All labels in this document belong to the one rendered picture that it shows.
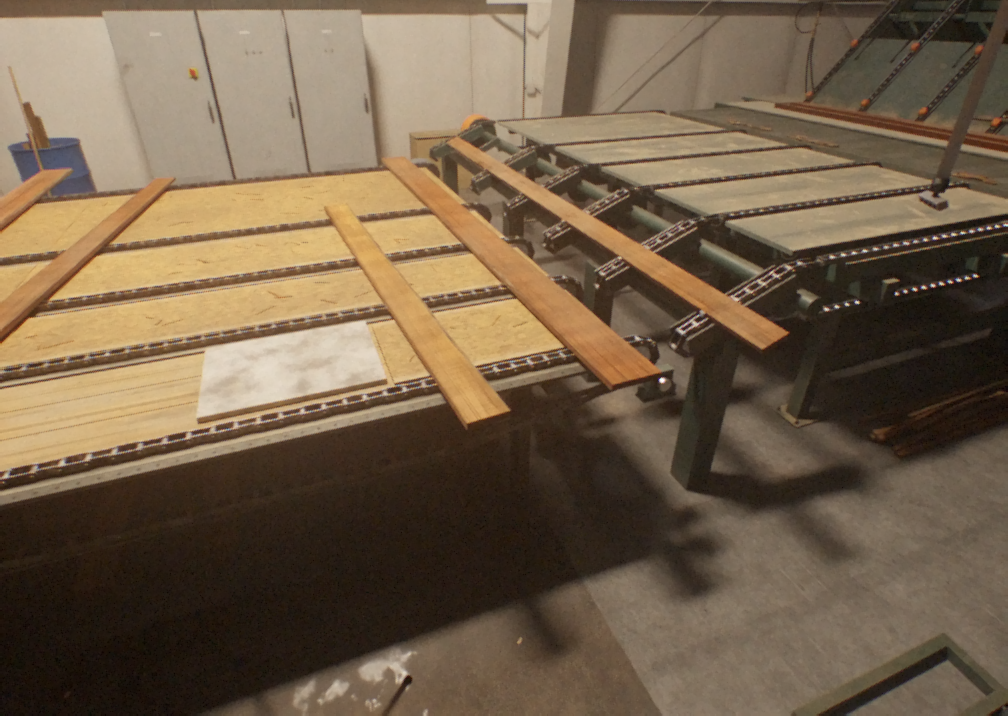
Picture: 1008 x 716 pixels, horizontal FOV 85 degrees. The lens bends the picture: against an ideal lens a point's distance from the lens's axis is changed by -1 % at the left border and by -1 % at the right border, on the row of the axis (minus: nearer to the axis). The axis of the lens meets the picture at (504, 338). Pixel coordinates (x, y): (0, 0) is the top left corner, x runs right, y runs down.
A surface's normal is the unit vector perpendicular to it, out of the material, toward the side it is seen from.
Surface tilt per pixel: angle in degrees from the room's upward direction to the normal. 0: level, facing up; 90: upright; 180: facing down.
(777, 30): 85
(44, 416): 0
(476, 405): 0
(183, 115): 90
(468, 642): 0
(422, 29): 87
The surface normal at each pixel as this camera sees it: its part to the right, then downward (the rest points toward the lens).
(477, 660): 0.00, -0.86
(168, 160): 0.37, 0.47
